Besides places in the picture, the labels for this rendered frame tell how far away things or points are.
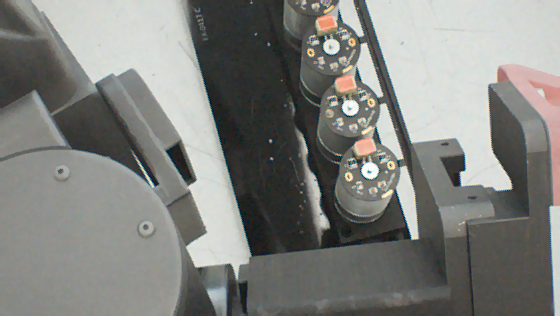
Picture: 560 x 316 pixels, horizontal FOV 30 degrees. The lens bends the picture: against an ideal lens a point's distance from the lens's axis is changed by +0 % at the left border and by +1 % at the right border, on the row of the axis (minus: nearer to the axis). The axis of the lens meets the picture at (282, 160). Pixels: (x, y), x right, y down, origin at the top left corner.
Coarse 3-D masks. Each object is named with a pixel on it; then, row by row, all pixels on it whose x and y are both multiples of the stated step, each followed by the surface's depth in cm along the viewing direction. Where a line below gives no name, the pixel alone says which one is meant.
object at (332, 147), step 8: (344, 104) 44; (344, 112) 44; (352, 112) 44; (320, 120) 45; (320, 128) 45; (320, 136) 46; (328, 136) 45; (336, 136) 44; (360, 136) 44; (368, 136) 45; (320, 144) 47; (328, 144) 46; (336, 144) 45; (344, 144) 45; (352, 144) 45; (328, 152) 47; (336, 152) 46; (344, 152) 46; (328, 160) 48; (336, 160) 47
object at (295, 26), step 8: (288, 8) 46; (336, 8) 46; (288, 16) 47; (296, 16) 46; (304, 16) 45; (312, 16) 45; (320, 16) 45; (336, 16) 47; (288, 24) 47; (296, 24) 46; (304, 24) 46; (312, 24) 46; (288, 32) 48; (296, 32) 47; (304, 32) 47; (288, 40) 49; (296, 40) 48; (296, 48) 49
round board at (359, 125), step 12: (360, 84) 44; (324, 96) 44; (336, 96) 44; (348, 96) 44; (360, 96) 44; (372, 96) 44; (324, 108) 44; (336, 108) 44; (360, 108) 44; (372, 108) 44; (324, 120) 44; (336, 120) 44; (348, 120) 44; (360, 120) 44; (372, 120) 44; (336, 132) 44; (348, 132) 44; (360, 132) 44
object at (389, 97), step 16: (368, 16) 45; (368, 32) 45; (368, 48) 45; (384, 64) 44; (384, 80) 44; (384, 96) 44; (400, 112) 44; (400, 128) 44; (400, 144) 43; (400, 160) 43
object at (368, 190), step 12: (348, 156) 43; (372, 156) 43; (384, 156) 43; (348, 168) 43; (384, 168) 43; (396, 168) 43; (360, 180) 43; (372, 180) 43; (384, 180) 43; (396, 180) 43; (348, 192) 43; (360, 192) 43; (372, 192) 43; (384, 192) 43
